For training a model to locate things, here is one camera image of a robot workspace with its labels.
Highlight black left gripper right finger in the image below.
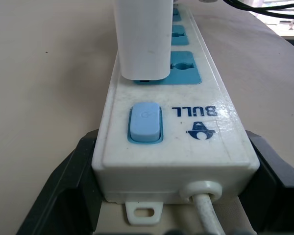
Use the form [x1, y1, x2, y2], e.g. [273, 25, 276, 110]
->
[237, 130, 294, 235]

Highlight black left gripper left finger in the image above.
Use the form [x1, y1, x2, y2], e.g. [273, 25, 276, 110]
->
[16, 130, 106, 235]

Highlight white power strip blue sockets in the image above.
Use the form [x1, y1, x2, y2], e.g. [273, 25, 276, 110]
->
[91, 3, 261, 225]

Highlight white charger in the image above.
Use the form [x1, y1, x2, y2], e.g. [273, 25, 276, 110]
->
[112, 0, 175, 82]

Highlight white power strip cord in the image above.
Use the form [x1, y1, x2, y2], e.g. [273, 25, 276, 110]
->
[195, 193, 227, 235]

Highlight black cable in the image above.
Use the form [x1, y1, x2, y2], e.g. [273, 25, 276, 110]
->
[220, 0, 294, 20]

